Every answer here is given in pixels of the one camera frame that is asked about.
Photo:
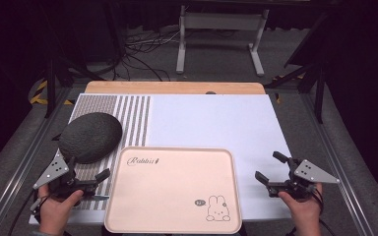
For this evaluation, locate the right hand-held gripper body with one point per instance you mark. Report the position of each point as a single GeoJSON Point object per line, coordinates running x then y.
{"type": "Point", "coordinates": [311, 173]}

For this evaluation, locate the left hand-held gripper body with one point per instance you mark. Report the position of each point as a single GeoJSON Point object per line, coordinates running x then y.
{"type": "Point", "coordinates": [53, 170]}

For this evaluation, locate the person's right hand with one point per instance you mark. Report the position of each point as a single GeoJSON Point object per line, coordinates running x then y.
{"type": "Point", "coordinates": [303, 211]}

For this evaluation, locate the person's left hand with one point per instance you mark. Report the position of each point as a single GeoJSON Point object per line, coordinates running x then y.
{"type": "Point", "coordinates": [57, 213]}

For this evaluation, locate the pink tray with rabbit print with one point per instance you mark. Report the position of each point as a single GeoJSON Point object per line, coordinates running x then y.
{"type": "Point", "coordinates": [172, 193]}

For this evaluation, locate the white mat with striped section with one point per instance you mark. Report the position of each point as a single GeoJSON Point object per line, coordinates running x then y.
{"type": "Point", "coordinates": [210, 124]}

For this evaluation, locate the yellow black floor tape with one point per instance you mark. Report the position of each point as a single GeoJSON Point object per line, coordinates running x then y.
{"type": "Point", "coordinates": [37, 95]}

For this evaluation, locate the black metal stand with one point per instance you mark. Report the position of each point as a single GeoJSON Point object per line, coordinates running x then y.
{"type": "Point", "coordinates": [50, 85]}
{"type": "Point", "coordinates": [319, 85]}

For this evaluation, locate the white metal stand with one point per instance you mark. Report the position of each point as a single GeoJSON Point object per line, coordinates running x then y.
{"type": "Point", "coordinates": [221, 23]}

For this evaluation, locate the aluminium rail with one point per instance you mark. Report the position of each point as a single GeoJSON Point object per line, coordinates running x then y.
{"type": "Point", "coordinates": [19, 164]}
{"type": "Point", "coordinates": [338, 157]}

